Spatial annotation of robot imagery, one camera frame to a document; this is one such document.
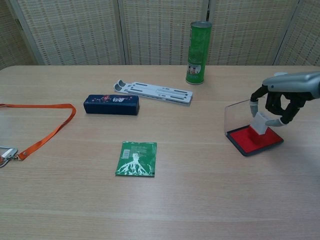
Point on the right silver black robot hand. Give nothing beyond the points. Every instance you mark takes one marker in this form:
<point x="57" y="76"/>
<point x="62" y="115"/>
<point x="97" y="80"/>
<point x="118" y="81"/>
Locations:
<point x="292" y="83"/>

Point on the small red stamp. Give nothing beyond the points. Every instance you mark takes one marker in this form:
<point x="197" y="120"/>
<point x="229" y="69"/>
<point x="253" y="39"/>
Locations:
<point x="260" y="125"/>

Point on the woven bamboo screen panel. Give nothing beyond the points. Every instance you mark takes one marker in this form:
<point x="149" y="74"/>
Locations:
<point x="12" y="37"/>
<point x="160" y="32"/>
<point x="250" y="32"/>
<point x="75" y="30"/>
<point x="305" y="37"/>

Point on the red ink pad clear lid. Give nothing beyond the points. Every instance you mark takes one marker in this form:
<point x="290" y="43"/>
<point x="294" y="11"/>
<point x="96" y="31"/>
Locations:
<point x="240" y="141"/>

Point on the green cylindrical chip can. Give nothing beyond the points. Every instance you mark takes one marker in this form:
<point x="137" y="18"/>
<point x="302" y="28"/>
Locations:
<point x="198" y="50"/>

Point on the white folding laptop stand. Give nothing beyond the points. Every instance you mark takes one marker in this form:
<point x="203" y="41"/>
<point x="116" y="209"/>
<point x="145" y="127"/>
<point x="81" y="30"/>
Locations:
<point x="155" y="92"/>

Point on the green foil packet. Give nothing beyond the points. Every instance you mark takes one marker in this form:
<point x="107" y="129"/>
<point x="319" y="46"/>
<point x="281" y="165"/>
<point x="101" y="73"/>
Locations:
<point x="137" y="160"/>

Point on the dark blue floral pencil case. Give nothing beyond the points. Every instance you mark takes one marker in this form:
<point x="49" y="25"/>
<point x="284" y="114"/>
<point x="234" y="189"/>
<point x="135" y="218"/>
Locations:
<point x="111" y="106"/>

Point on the clear badge holder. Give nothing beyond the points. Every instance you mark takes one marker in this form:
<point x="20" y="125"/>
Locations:
<point x="7" y="151"/>

